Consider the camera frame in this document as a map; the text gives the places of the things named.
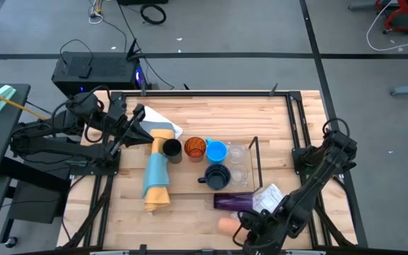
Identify white coiled cable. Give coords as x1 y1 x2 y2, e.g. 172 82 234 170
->
88 0 105 25

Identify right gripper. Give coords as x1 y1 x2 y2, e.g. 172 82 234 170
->
238 210 286 255

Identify small black box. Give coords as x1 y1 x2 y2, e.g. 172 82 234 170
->
78 56 94 79

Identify yellow and blue rolled towels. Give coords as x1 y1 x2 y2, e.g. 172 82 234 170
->
142 127 175 214

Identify red and black cart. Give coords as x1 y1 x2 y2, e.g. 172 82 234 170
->
373 0 408 35

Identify white and grey folded cloth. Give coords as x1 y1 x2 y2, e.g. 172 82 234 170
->
142 105 183 140

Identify blue plastic mug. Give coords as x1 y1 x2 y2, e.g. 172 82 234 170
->
205 137 229 165

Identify white floor cable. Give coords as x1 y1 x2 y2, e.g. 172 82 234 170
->
365 0 408 52

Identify white plaid dish towel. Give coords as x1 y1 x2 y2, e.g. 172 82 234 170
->
251 183 285 214

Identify gray folded cloth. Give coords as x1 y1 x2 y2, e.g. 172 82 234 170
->
143 120 175 134

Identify black aluminium table frame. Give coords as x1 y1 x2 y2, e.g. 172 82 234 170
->
62 90 359 255

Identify yellow strap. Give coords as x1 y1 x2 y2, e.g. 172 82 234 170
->
0 84 48 120

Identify black coiled cable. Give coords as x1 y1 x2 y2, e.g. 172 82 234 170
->
140 3 167 26

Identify black computer tower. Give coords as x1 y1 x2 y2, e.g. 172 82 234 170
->
50 51 145 114

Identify amber plastic tumbler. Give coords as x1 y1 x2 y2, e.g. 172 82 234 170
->
183 136 208 163

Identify dark blue enamel mug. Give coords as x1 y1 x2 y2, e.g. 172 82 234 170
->
197 164 232 191

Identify purple faceted tumbler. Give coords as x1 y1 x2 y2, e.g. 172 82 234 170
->
212 192 255 213

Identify black tumbler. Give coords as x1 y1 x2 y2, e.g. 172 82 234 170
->
162 138 183 164

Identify peach plastic cup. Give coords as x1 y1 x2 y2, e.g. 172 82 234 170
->
217 216 249 242

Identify black flat box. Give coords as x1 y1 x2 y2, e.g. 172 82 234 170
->
117 0 169 6

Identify black floor cabinet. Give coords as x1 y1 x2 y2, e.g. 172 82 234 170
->
7 136 84 225

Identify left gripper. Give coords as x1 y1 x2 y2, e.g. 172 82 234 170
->
106 103 154 160

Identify black antenna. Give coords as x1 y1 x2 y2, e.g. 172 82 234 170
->
126 38 143 60

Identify light blue towel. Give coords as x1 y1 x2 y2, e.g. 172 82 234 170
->
141 152 172 198

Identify mint green stapler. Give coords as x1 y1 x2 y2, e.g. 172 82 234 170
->
0 84 17 113

